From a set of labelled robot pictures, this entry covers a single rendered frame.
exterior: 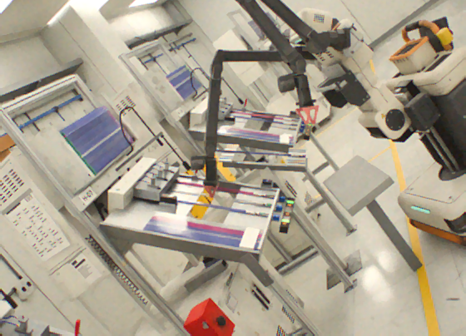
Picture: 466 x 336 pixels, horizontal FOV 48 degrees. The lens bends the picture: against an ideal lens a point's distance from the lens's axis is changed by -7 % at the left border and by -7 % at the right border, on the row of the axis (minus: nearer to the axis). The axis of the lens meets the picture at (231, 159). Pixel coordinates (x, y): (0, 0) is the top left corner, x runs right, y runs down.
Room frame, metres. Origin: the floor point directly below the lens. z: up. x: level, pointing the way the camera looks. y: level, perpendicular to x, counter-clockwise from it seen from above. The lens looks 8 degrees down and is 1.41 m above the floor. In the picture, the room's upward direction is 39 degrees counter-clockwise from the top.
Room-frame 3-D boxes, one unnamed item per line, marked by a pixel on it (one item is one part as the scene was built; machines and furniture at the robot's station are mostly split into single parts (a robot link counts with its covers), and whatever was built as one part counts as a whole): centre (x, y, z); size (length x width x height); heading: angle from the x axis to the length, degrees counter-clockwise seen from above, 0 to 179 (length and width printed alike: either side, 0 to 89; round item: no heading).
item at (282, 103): (7.40, -1.18, 0.95); 1.36 x 0.82 x 1.90; 69
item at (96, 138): (2.75, 0.49, 1.52); 0.51 x 0.13 x 0.27; 159
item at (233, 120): (4.03, -0.08, 0.65); 1.01 x 0.73 x 1.29; 69
